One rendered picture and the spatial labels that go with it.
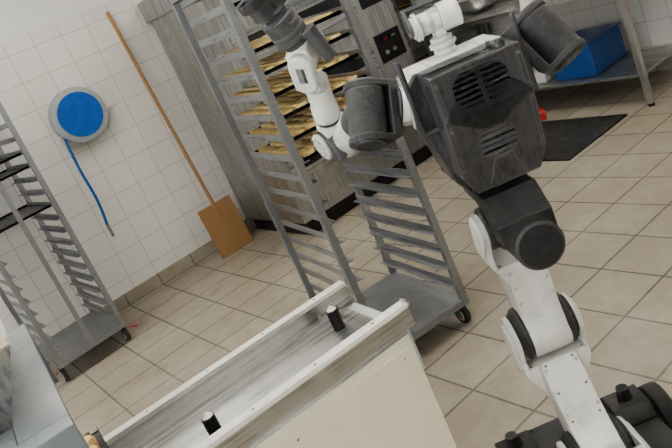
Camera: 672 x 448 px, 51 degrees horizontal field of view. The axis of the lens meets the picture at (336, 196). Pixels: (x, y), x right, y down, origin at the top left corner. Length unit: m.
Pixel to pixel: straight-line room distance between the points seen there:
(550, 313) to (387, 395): 0.49
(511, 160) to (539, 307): 0.47
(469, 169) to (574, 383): 0.72
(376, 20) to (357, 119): 4.06
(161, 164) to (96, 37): 1.06
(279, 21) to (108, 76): 4.05
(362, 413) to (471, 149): 0.64
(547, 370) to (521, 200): 0.55
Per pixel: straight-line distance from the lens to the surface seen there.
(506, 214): 1.61
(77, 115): 5.41
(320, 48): 1.71
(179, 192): 5.78
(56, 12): 5.64
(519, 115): 1.54
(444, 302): 3.24
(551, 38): 1.67
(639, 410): 2.29
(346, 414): 1.64
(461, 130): 1.49
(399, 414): 1.72
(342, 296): 1.92
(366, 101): 1.59
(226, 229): 5.64
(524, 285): 1.86
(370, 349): 1.64
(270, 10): 1.67
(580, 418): 2.00
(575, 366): 2.00
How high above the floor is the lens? 1.64
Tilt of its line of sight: 16 degrees down
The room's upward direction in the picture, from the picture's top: 24 degrees counter-clockwise
